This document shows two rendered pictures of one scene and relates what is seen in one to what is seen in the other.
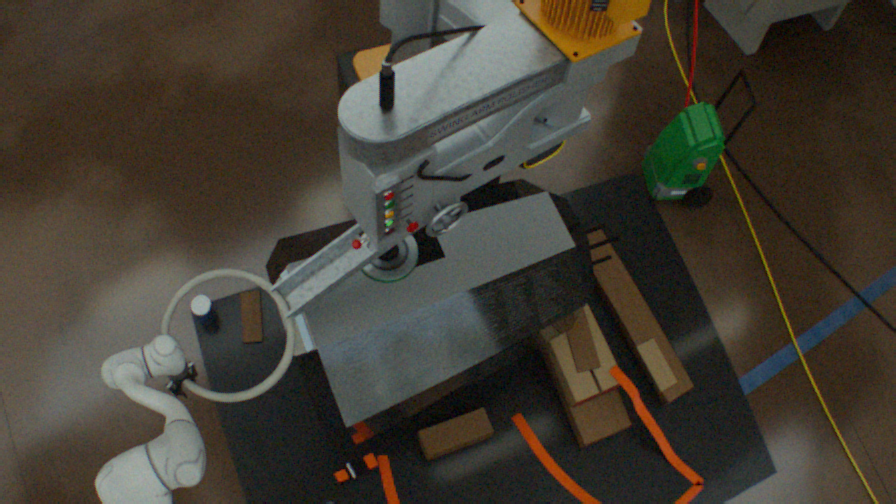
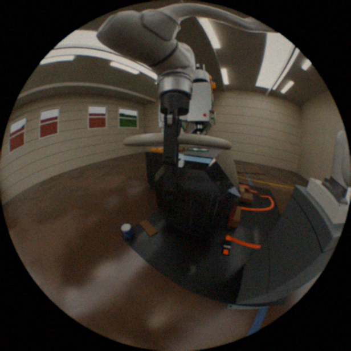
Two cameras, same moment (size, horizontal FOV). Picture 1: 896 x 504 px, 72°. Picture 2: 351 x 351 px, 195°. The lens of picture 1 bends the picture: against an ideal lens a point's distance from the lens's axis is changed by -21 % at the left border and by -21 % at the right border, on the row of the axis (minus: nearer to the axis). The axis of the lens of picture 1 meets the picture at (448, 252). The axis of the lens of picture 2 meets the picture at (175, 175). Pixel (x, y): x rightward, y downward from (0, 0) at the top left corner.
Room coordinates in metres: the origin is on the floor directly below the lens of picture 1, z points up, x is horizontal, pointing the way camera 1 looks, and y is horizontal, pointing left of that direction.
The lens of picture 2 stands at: (0.33, 0.93, 0.94)
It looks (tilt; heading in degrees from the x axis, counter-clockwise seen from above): 20 degrees down; 333
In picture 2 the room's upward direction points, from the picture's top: straight up
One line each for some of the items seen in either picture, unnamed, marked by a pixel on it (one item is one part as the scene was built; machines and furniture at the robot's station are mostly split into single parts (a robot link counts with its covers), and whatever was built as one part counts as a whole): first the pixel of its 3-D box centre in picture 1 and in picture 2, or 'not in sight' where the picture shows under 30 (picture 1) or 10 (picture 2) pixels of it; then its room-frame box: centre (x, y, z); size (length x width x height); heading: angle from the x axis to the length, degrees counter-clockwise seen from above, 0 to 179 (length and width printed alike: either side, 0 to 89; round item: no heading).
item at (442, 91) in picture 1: (493, 71); (203, 93); (1.43, -0.05, 1.62); 0.96 x 0.25 x 0.17; 131
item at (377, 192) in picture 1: (386, 210); (209, 97); (1.06, 0.19, 1.38); 0.08 x 0.03 x 0.28; 131
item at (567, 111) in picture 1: (558, 88); not in sight; (1.63, -0.29, 1.35); 0.19 x 0.19 x 0.20
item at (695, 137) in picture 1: (696, 136); not in sight; (2.27, -1.15, 0.43); 0.35 x 0.35 x 0.87; 13
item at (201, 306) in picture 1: (203, 310); (127, 231); (1.14, 1.09, 0.08); 0.10 x 0.10 x 0.13
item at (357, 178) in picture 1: (409, 167); (200, 107); (1.25, 0.15, 1.32); 0.36 x 0.22 x 0.45; 131
